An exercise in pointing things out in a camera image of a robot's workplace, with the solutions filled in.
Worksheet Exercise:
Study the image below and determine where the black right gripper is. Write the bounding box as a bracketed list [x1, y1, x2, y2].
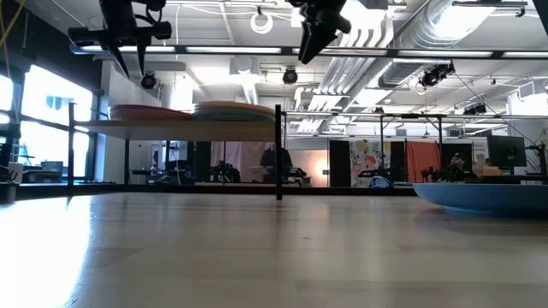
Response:
[285, 0, 353, 66]

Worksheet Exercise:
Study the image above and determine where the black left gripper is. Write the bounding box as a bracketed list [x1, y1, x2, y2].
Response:
[67, 11, 173, 80]

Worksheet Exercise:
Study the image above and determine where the orange plate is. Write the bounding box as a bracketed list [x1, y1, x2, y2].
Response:
[110, 110, 192, 122]

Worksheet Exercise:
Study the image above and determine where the large blue plate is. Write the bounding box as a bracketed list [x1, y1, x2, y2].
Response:
[412, 182, 548, 217]

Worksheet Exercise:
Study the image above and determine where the black ceiling spotlight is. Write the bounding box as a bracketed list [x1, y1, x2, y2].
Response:
[282, 66, 300, 86]
[140, 71, 158, 91]

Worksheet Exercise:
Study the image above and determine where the long ceiling light strip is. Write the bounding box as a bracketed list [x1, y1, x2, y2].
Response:
[68, 42, 548, 60]

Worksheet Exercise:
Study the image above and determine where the black partition panel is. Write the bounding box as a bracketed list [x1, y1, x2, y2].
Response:
[390, 140, 408, 183]
[328, 139, 353, 188]

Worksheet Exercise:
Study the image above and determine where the large bright window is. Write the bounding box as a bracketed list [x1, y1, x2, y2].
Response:
[0, 63, 96, 181]

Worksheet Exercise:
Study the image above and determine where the black ceiling light cluster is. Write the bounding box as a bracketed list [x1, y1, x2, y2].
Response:
[418, 62, 456, 89]

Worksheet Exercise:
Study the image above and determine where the white curtain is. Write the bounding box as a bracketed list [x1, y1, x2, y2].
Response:
[210, 140, 272, 185]

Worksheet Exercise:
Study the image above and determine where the orange curtain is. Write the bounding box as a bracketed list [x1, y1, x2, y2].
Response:
[406, 140, 442, 183]

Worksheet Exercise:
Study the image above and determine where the small black ceiling light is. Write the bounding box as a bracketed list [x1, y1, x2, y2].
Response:
[462, 102, 489, 116]

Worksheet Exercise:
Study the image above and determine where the seated person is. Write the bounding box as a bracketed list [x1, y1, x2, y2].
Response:
[446, 151, 471, 181]

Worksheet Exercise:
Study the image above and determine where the black computer monitor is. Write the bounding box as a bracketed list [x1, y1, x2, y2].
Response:
[486, 135, 527, 169]

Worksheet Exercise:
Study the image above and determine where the white coiled cable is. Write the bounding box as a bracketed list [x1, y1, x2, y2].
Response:
[249, 10, 275, 36]

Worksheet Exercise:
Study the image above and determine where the wire rack shelf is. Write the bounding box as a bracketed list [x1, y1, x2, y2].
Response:
[67, 102, 283, 202]

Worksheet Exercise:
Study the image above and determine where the silver air duct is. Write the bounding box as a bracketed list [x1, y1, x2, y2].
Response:
[378, 0, 490, 90]

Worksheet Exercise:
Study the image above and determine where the black metal frame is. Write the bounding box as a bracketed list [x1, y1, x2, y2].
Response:
[282, 111, 548, 185]

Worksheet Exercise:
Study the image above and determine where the yellow cable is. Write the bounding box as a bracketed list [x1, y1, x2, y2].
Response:
[0, 0, 25, 79]

